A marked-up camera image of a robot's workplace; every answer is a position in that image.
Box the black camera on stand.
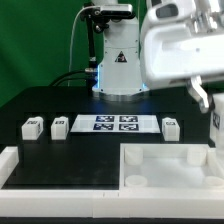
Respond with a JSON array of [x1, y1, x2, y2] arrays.
[[80, 2, 135, 88]]

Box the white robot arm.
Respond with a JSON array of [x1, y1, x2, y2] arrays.
[[91, 0, 224, 113]]

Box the white sheet with markers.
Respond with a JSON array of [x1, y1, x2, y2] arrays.
[[71, 114, 160, 133]]

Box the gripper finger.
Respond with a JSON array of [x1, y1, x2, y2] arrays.
[[186, 76, 210, 113]]

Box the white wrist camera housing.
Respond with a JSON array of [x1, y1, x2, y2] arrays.
[[141, 0, 196, 32]]

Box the white square tabletop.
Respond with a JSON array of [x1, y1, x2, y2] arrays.
[[119, 143, 224, 190]]

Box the black cables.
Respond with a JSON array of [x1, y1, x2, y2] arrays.
[[49, 69, 98, 87]]

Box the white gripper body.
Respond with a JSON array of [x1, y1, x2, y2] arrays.
[[140, 23, 224, 89]]

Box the white U-shaped obstacle fence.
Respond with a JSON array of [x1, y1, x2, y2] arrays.
[[0, 147, 224, 219]]

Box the grey cable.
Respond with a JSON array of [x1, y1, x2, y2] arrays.
[[67, 5, 95, 87]]

